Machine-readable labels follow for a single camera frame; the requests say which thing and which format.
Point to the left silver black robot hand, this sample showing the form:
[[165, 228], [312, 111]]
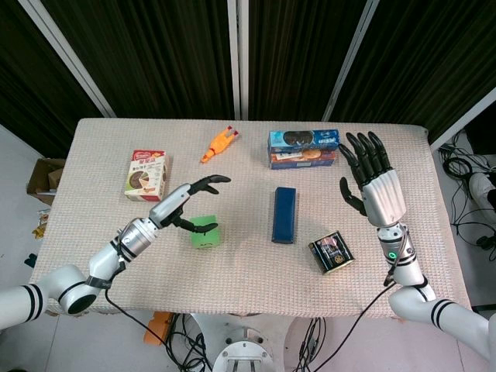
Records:
[[170, 205]]

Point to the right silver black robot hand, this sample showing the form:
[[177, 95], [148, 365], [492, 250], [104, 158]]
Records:
[[383, 193]]

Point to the green numbered foam cube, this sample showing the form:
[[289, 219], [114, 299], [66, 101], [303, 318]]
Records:
[[205, 240]]

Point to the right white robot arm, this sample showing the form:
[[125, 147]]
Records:
[[405, 269]]

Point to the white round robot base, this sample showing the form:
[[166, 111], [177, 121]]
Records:
[[242, 354]]

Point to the red white food box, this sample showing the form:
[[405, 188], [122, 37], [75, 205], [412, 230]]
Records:
[[147, 176]]

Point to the orange rubber chicken toy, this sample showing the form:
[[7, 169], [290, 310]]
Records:
[[219, 143]]

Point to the black luncheon meat can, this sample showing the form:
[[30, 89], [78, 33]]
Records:
[[331, 253]]

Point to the dark blue biscuit box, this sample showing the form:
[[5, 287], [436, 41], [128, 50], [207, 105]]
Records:
[[302, 159]]

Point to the light blue cookie box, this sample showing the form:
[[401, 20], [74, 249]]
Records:
[[302, 139]]

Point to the white rounded device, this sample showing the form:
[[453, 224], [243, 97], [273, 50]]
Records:
[[482, 191]]

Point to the dark blue rectangular box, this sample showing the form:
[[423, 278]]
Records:
[[284, 217]]

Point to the beige waffle tablecloth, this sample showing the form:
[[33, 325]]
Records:
[[248, 279]]

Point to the orange plastic object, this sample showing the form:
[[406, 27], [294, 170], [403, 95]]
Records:
[[157, 329]]

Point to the brown cardboard box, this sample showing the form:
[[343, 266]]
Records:
[[44, 180]]

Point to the dark pleated partition panel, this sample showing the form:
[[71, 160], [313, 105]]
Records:
[[302, 58], [38, 89], [155, 58], [426, 58]]

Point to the white frame post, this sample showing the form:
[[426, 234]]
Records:
[[238, 58], [465, 120], [350, 62], [66, 58]]

